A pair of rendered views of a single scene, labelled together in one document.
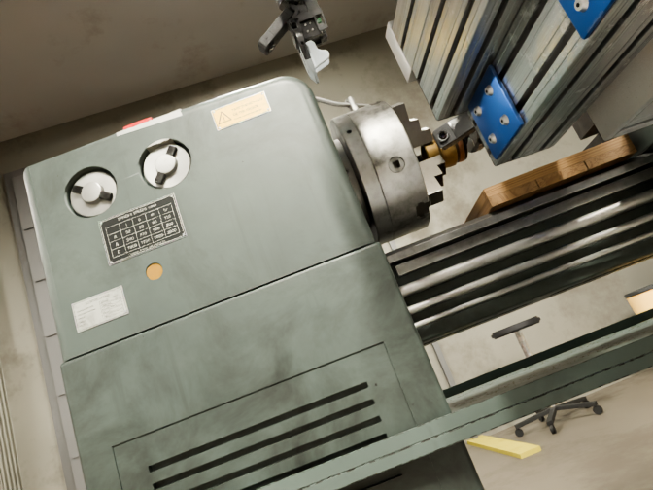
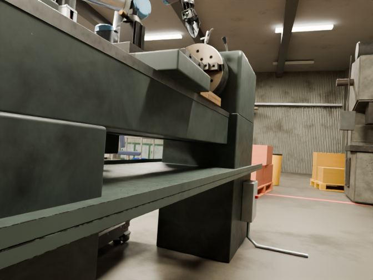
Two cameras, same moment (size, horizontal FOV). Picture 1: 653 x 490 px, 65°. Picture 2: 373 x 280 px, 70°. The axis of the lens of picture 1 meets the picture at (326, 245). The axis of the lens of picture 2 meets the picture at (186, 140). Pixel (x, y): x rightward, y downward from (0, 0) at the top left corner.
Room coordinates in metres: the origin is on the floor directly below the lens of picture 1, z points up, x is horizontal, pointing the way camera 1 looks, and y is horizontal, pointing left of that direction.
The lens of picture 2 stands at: (1.70, -1.61, 0.65)
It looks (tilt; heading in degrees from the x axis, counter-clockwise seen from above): 2 degrees up; 114
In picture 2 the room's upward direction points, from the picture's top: 4 degrees clockwise
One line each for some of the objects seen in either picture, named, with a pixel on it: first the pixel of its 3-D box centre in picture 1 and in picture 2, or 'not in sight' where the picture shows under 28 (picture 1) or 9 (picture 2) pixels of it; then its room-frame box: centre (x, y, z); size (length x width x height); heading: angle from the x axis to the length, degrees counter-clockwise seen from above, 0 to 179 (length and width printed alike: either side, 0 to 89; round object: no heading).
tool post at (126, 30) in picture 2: not in sight; (132, 38); (1.06, -0.74, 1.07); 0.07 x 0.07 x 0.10; 1
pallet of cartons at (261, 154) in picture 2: not in sight; (239, 167); (0.78, 2.69, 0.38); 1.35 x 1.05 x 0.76; 96
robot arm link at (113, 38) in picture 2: not in sight; (104, 35); (0.50, -0.28, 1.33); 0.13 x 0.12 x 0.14; 93
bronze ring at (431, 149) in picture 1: (443, 150); not in sight; (1.13, -0.34, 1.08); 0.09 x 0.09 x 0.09; 2
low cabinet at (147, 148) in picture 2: not in sight; (152, 153); (-3.35, 6.87, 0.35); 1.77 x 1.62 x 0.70; 7
